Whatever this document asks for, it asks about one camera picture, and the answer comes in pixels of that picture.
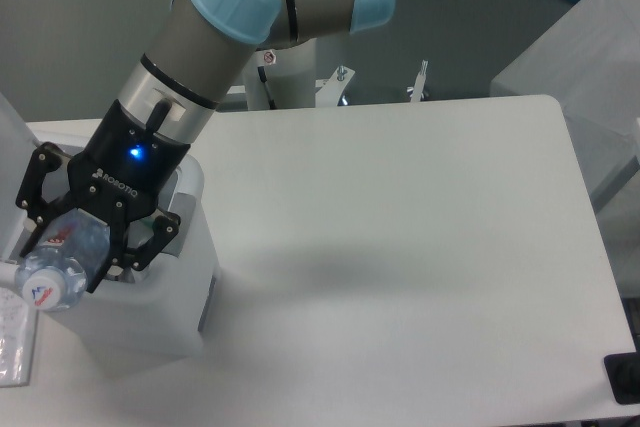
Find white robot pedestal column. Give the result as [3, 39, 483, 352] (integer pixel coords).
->
[241, 39, 316, 111]

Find white pedestal base bracket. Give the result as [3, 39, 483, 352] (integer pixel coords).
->
[219, 59, 431, 111]

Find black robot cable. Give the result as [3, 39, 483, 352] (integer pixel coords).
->
[257, 64, 278, 110]

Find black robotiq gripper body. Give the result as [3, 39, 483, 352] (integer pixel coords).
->
[68, 99, 190, 247]

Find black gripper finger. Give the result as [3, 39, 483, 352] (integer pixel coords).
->
[86, 206, 181, 293]
[15, 142, 75, 256]

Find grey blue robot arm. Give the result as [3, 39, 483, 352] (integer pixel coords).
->
[16, 0, 396, 291]

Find clear plastic water bottle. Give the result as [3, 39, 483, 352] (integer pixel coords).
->
[15, 209, 110, 312]

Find black device at edge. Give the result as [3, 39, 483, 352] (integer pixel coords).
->
[604, 352, 639, 405]

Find white trash can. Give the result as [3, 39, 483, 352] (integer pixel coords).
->
[1, 99, 220, 356]

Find white covered side table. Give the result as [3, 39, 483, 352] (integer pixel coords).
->
[490, 0, 639, 209]

